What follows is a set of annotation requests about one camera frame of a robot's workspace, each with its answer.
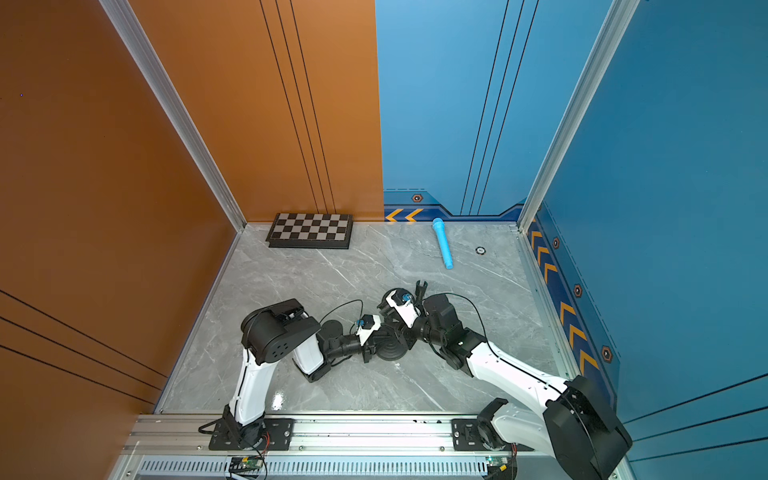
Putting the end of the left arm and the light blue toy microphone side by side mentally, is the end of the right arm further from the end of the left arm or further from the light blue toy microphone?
the light blue toy microphone

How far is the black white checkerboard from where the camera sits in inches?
45.0

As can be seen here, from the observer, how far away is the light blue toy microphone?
108 cm

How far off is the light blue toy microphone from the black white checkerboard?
13.7 inches
